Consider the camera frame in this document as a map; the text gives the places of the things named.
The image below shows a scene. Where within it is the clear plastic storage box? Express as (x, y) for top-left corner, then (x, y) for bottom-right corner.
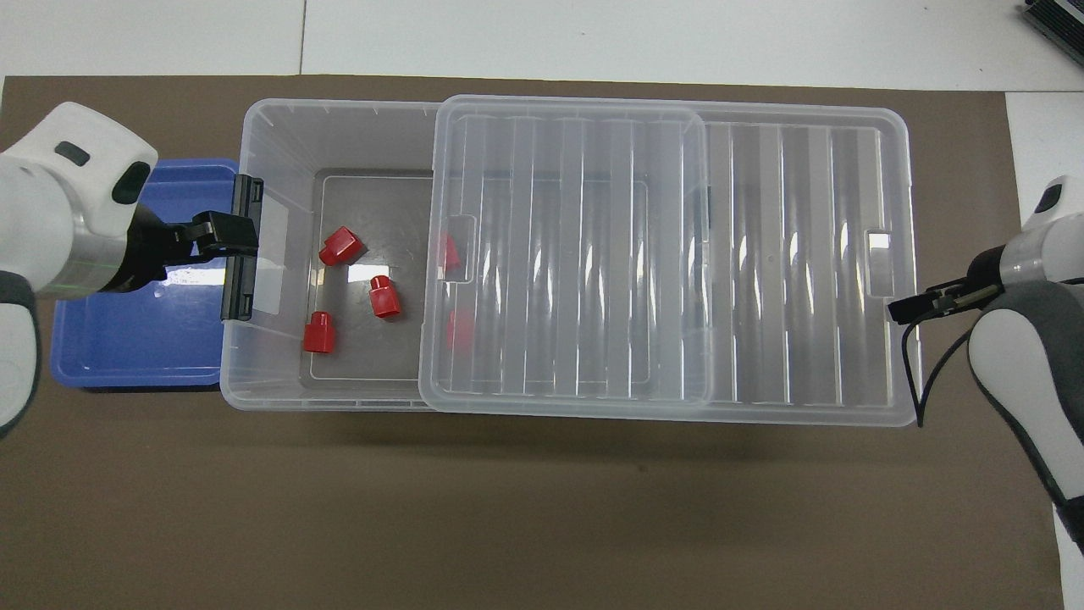
(219, 97), (712, 413)

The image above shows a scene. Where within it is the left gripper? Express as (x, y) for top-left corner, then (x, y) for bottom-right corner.
(107, 202), (202, 296)

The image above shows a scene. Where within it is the black cable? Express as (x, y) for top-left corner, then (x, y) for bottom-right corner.
(900, 319), (975, 429)

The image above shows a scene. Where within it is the red block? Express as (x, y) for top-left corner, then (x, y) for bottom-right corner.
(369, 275), (403, 320)
(303, 311), (337, 354)
(318, 225), (366, 267)

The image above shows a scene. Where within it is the black ribbed device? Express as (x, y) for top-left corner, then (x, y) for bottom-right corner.
(1020, 0), (1084, 48)

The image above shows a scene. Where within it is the black box latch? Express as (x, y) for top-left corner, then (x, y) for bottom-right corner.
(221, 174), (266, 322)

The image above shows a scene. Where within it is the blue plastic tray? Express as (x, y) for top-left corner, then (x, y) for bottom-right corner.
(49, 158), (243, 392)

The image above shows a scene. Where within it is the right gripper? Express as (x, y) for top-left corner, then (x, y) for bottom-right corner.
(946, 245), (1008, 309)

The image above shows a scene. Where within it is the clear plastic box lid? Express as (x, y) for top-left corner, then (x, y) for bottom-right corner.
(420, 94), (921, 428)

